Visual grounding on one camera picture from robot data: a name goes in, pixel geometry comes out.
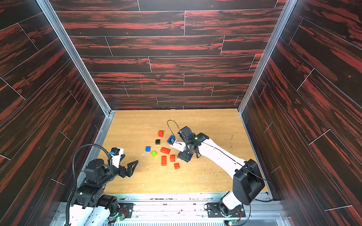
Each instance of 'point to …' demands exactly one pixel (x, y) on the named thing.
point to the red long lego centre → (165, 150)
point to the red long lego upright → (164, 160)
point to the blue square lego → (148, 149)
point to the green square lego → (153, 153)
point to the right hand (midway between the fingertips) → (187, 150)
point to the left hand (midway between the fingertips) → (131, 158)
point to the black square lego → (157, 141)
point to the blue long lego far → (169, 139)
